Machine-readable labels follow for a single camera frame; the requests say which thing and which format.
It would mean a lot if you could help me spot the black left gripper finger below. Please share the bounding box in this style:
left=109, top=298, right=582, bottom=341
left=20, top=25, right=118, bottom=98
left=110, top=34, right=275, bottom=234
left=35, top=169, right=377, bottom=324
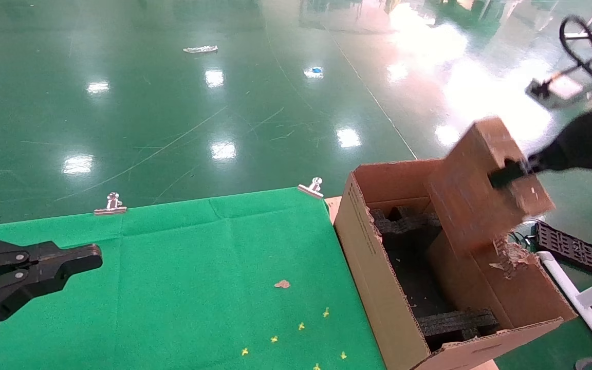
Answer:
left=0, top=233, right=103, bottom=284
left=0, top=264, right=102, bottom=348

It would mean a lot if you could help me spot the small brown cardboard box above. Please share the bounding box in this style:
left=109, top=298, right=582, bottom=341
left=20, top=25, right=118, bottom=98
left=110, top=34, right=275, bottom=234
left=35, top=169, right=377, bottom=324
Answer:
left=427, top=117, right=557, bottom=253

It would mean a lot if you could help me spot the large open cardboard carton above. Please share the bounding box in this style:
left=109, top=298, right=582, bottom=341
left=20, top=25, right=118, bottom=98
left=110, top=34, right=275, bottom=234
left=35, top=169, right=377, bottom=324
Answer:
left=334, top=158, right=578, bottom=370

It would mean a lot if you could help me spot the silver binder clip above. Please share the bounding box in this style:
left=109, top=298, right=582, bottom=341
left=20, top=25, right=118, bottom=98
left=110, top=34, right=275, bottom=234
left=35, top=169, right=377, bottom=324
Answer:
left=94, top=192, right=127, bottom=215
left=298, top=177, right=325, bottom=199

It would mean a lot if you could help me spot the black plastic grid tray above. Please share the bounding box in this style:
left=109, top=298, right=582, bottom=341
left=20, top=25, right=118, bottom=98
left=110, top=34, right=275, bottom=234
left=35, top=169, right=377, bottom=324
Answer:
left=534, top=221, right=592, bottom=277

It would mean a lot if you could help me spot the green table cloth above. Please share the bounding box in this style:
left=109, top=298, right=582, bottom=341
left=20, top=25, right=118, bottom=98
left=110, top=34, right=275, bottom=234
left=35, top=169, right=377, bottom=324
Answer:
left=0, top=188, right=386, bottom=370

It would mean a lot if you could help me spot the black floor cable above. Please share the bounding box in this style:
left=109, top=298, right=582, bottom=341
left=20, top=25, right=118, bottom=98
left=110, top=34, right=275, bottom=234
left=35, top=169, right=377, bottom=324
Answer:
left=509, top=218, right=538, bottom=248

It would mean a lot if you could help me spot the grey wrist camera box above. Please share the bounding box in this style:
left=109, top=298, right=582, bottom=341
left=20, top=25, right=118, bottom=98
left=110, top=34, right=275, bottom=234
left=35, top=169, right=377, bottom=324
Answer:
left=526, top=76, right=585, bottom=110

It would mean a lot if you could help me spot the white pipe frame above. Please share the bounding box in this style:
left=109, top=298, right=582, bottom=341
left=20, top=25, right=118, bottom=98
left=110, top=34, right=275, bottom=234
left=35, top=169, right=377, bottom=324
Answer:
left=536, top=251, right=592, bottom=363

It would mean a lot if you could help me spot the thick black looped cable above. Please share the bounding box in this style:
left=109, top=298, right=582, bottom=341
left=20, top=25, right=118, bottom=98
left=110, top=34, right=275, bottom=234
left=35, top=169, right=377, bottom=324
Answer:
left=559, top=14, right=592, bottom=81

